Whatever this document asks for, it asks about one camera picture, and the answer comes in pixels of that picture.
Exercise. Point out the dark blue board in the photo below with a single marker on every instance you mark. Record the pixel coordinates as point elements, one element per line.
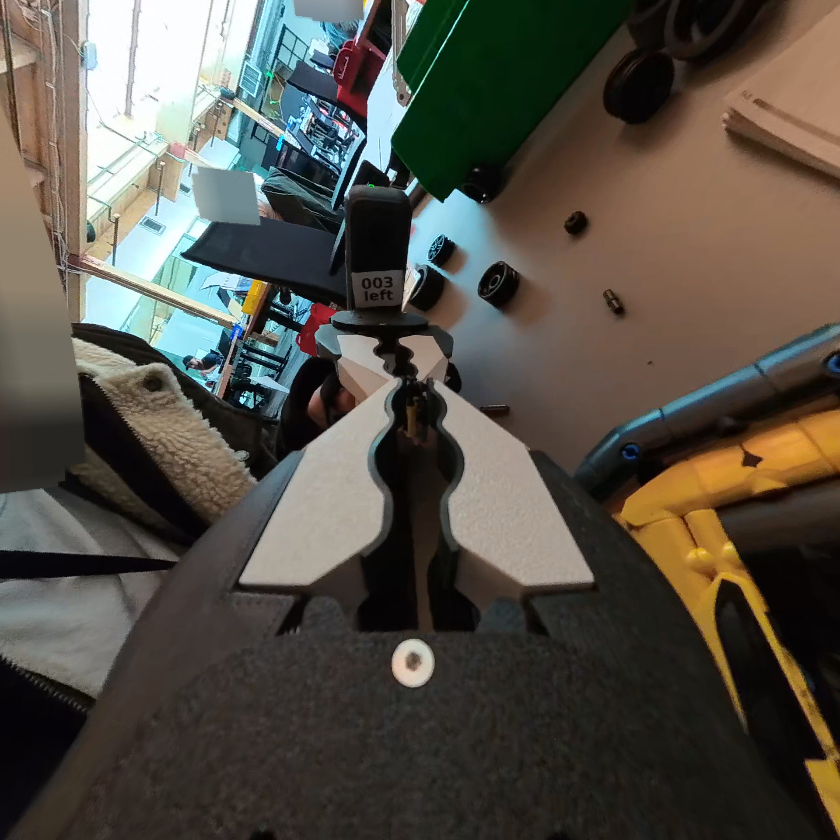
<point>275,253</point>

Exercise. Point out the person's left hand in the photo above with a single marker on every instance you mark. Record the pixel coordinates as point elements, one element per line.
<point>334,403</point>

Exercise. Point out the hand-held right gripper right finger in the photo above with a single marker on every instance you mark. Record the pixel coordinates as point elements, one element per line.
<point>518,525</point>

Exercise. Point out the small yellow black brick assembly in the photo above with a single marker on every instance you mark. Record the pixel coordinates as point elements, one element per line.
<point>423,407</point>

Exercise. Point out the yellow toy brick car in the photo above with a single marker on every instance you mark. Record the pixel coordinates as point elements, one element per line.
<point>722,558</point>

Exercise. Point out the small black wheel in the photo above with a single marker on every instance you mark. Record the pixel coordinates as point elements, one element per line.
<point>441,250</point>
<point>482,184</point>
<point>426,287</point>

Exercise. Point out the red chair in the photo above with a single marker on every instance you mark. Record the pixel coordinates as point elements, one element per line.
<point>358,72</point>

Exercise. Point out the small black round piece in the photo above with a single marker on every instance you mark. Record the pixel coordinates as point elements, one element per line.
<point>575,223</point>

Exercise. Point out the green plastic bin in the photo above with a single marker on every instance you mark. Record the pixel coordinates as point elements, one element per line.
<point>492,85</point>

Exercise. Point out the black device green display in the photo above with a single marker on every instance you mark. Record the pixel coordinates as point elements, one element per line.
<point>374,174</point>

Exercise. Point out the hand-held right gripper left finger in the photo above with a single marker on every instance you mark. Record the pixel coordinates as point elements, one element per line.
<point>315,525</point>

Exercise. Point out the small black pin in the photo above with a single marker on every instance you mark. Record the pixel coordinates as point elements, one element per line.
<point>614,302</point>

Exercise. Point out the instruction booklet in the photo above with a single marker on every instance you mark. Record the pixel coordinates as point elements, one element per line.
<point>787,98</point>

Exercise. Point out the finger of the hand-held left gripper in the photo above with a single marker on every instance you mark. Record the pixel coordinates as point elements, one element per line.
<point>364,364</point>
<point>430,358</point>

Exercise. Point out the yellow plastic bin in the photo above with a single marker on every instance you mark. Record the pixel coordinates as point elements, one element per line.
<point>254,298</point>

